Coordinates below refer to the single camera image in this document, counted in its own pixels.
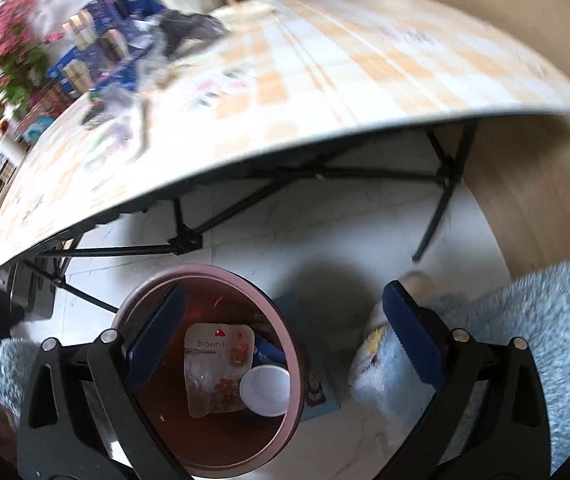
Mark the blue book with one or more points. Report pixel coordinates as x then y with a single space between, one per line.
320 385

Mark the brown plastic bin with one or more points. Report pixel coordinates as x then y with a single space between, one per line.
165 410

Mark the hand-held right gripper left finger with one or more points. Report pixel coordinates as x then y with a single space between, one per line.
162 330

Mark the row of blue gift boxes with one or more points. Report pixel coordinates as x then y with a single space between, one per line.
85 60

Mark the clear plastic packaging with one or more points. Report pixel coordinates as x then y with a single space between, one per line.
130 120

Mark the person's right slipper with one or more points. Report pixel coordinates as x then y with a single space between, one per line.
417 285

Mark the black folding table frame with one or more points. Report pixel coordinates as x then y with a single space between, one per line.
315 175

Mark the white printed plastic packet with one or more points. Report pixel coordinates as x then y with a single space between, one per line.
215 360

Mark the folding table with checked cloth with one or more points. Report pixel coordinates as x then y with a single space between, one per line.
340 60

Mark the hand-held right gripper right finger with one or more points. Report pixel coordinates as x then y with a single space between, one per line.
412 330

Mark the person's left leg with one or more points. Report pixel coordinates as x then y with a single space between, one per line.
7 375

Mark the white round plastic lid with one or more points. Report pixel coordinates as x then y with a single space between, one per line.
265 390

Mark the pink blossom artificial plant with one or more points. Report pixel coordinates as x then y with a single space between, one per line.
5 25

